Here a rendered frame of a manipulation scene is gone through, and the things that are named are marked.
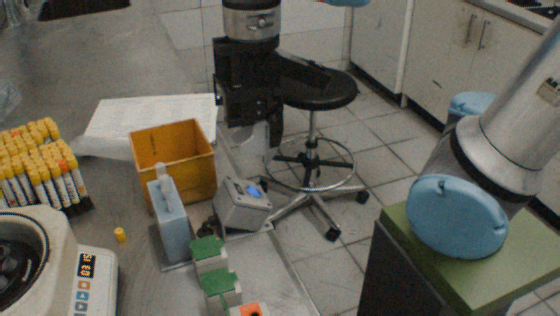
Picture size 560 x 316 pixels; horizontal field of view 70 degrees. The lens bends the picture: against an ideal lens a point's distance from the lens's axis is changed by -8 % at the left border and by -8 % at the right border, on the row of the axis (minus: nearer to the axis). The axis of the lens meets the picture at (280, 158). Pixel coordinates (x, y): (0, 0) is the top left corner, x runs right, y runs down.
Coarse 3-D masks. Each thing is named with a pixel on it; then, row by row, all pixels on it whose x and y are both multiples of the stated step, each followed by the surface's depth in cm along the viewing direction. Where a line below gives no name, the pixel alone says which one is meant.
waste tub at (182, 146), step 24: (192, 120) 84; (144, 144) 82; (168, 144) 84; (192, 144) 87; (144, 168) 70; (168, 168) 72; (192, 168) 74; (144, 192) 73; (192, 192) 77; (216, 192) 79
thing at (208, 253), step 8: (192, 240) 62; (200, 240) 62; (208, 240) 62; (216, 240) 62; (192, 248) 61; (200, 248) 61; (208, 248) 61; (216, 248) 61; (224, 248) 62; (192, 256) 62; (200, 256) 60; (208, 256) 60; (216, 256) 60; (224, 256) 61; (200, 264) 60; (208, 264) 60; (216, 264) 61; (224, 264) 62; (200, 272) 61; (200, 280) 62; (200, 288) 63
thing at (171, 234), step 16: (160, 192) 66; (176, 192) 66; (160, 208) 63; (176, 208) 63; (160, 224) 60; (176, 224) 61; (160, 240) 70; (176, 240) 63; (160, 256) 67; (176, 256) 65
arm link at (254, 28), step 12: (228, 12) 52; (240, 12) 51; (252, 12) 51; (264, 12) 51; (276, 12) 53; (228, 24) 53; (240, 24) 52; (252, 24) 52; (264, 24) 52; (276, 24) 54; (228, 36) 54; (240, 36) 53; (252, 36) 53; (264, 36) 53
